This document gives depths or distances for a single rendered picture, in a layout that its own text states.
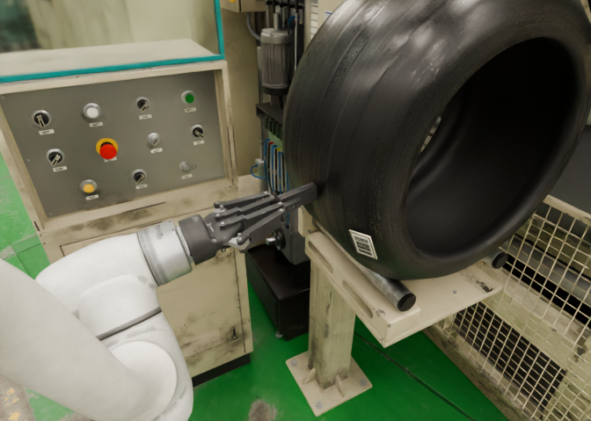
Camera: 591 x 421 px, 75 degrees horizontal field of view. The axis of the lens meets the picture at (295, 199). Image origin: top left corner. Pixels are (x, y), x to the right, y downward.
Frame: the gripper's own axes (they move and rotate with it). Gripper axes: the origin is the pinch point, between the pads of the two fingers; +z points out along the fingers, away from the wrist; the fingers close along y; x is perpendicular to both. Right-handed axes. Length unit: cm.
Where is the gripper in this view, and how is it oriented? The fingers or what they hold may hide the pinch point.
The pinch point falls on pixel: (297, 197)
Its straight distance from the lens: 67.2
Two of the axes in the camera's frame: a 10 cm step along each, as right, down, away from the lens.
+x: 1.3, 8.0, 5.8
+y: -4.6, -4.7, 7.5
